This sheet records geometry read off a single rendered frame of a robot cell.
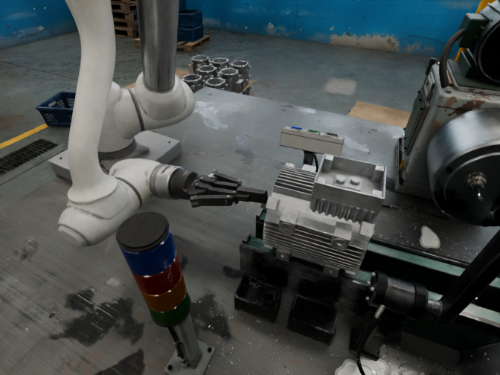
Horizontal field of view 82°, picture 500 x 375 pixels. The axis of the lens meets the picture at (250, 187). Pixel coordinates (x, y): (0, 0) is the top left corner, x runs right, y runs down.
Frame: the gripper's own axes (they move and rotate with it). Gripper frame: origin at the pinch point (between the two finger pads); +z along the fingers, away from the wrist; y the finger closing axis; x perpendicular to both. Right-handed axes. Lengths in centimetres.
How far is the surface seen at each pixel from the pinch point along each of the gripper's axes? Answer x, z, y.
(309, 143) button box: -1.5, 8.4, 22.5
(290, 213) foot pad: -3.4, 11.2, -7.3
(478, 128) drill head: -6, 46, 28
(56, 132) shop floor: 66, -273, 121
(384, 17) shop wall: 55, 18, 557
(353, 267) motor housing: 6.1, 23.7, -9.4
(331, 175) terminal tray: -6.6, 17.3, 1.9
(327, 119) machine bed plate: 23, 2, 90
